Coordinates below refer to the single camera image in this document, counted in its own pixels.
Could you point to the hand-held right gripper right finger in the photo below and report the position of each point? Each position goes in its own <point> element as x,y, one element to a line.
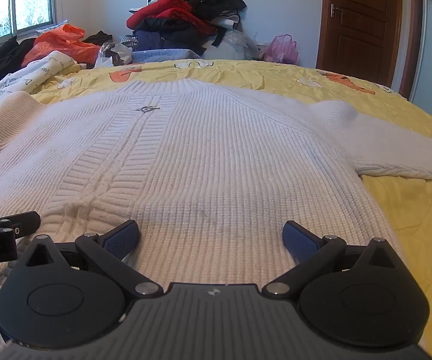
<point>299,238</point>

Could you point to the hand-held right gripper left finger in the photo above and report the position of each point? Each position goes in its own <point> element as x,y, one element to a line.
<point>123,239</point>

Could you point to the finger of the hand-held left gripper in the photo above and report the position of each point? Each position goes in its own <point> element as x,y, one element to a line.
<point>21,222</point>

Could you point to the white knit sweater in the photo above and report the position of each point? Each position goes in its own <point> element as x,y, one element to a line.
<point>216,165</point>

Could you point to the dark clothes heap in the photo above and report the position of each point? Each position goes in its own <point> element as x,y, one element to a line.
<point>2,54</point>

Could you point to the yellow cartoon print bedspread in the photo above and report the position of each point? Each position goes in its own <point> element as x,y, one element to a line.
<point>407,213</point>

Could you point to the metal brooch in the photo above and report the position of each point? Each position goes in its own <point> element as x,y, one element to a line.
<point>147,109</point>

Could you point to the white script print quilt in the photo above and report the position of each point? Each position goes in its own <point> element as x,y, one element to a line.
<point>43,69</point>

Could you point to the orange plastic bag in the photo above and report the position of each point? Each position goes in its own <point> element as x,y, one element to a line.
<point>58,45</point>

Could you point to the white plastic bag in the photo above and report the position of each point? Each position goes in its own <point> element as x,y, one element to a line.
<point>111,55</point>

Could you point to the light blue knit blanket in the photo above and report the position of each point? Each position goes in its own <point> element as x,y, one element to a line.
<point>163,55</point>

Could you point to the pink plastic bag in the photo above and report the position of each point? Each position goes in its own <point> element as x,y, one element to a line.
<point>282,49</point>

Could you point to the clear plastic bag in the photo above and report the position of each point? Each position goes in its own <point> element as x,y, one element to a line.
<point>234,45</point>

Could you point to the navy garment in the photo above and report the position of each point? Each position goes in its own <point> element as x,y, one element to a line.
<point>163,37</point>

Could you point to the brown wooden door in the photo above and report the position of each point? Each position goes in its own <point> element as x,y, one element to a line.
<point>362,26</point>

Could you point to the red garment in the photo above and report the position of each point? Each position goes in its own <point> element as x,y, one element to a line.
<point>174,11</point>

